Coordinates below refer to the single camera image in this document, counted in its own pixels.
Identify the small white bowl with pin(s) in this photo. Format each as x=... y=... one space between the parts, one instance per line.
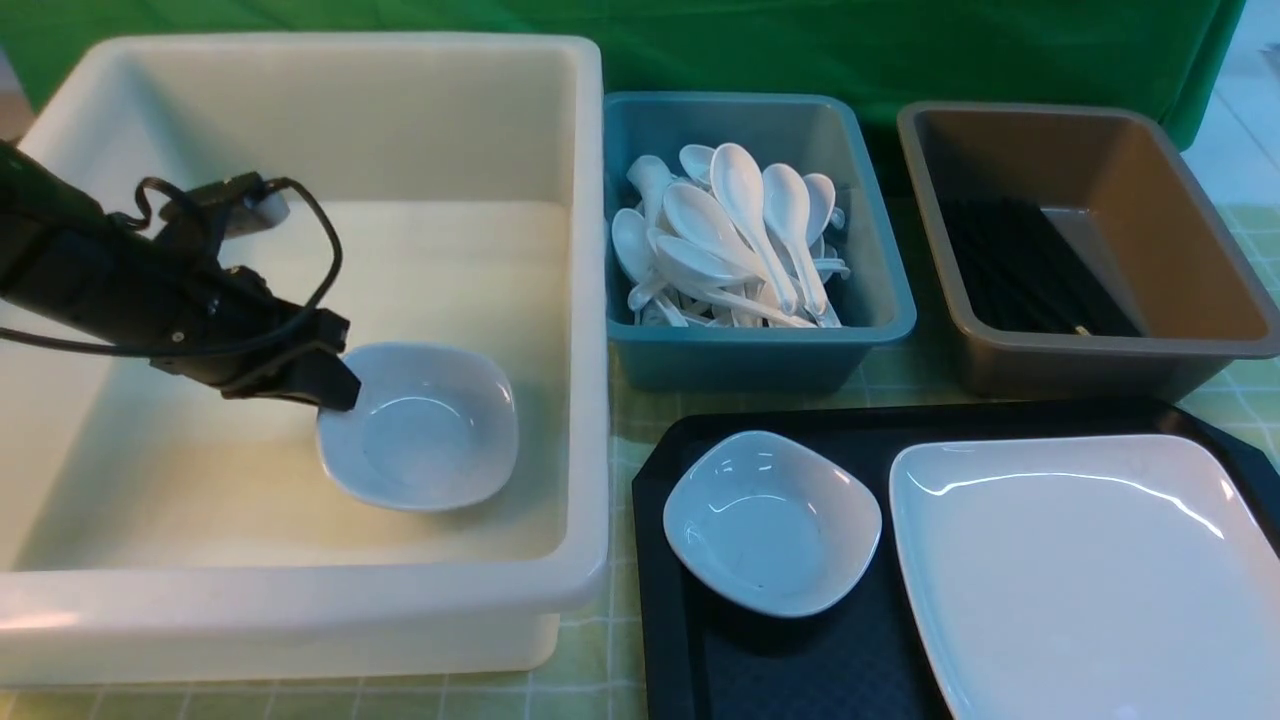
x=772 y=526
x=434 y=428

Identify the green backdrop cloth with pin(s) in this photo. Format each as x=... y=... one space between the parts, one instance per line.
x=1159 y=58

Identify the white soup spoon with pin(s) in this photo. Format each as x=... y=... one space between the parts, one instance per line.
x=701 y=274
x=737 y=182
x=786 y=213
x=632 y=248
x=697 y=217

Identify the brown plastic bin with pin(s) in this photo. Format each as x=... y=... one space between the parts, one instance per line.
x=1114 y=185

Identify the black serving tray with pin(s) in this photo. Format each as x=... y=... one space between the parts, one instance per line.
x=706 y=658

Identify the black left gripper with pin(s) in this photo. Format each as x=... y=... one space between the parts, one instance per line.
x=243 y=341

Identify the green checkered tablecloth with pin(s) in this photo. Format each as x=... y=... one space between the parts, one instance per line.
x=597 y=671

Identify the black chopsticks bundle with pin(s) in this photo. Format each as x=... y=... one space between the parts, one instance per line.
x=1021 y=274

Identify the teal plastic bin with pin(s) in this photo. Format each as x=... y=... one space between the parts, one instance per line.
x=814 y=134

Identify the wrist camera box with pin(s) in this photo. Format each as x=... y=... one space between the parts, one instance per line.
x=248 y=203

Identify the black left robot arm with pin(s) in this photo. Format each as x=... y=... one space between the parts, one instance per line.
x=152 y=287

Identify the large white square plate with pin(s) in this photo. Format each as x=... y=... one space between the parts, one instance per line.
x=1103 y=577

